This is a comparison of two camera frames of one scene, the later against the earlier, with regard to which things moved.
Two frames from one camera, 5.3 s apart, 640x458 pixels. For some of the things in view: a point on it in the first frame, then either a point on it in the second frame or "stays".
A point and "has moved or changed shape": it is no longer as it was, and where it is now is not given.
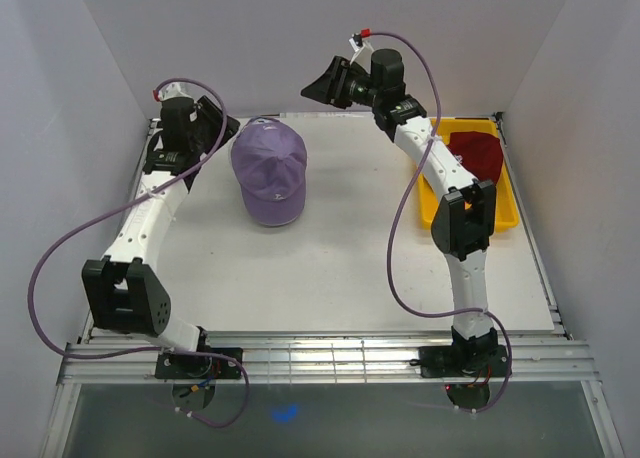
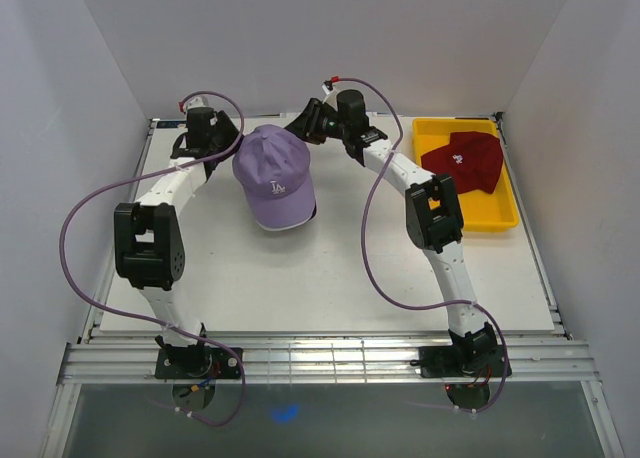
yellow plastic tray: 430,191 stays
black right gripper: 329,86 to 305,125
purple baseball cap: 270,160 has moved or changed shape
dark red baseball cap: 479,152 stays
